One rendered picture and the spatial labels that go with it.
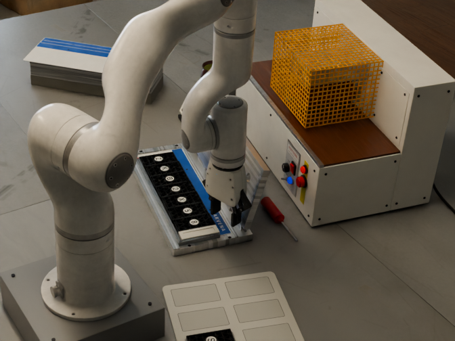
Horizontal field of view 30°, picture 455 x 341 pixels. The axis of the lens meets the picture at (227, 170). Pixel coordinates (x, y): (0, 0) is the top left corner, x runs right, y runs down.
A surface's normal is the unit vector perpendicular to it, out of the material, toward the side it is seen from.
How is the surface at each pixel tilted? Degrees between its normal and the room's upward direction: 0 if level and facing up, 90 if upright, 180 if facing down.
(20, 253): 0
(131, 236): 0
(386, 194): 90
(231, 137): 88
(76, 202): 32
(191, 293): 0
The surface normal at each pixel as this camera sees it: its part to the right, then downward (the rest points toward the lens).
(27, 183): 0.05, -0.82
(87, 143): -0.39, -0.44
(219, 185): -0.68, 0.39
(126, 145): 0.84, -0.04
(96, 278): 0.48, 0.52
